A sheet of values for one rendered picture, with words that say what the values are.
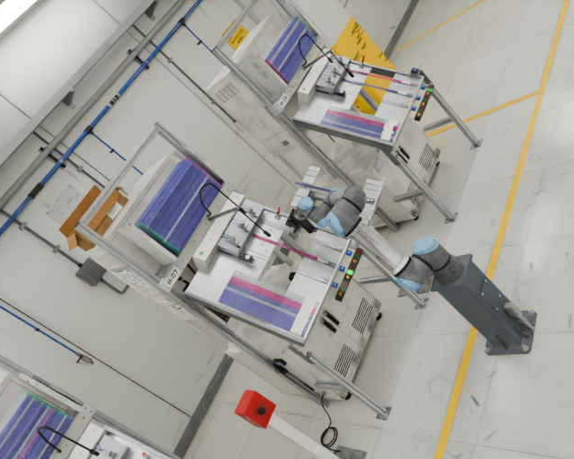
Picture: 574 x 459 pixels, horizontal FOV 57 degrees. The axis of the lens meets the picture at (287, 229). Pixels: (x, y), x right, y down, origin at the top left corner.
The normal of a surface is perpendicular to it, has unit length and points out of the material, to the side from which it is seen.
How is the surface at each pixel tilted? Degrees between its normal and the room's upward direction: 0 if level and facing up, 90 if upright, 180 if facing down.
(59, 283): 90
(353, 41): 90
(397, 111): 45
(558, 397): 0
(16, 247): 90
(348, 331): 90
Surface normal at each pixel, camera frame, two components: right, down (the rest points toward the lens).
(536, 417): -0.69, -0.61
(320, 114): -0.07, -0.55
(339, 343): 0.59, -0.17
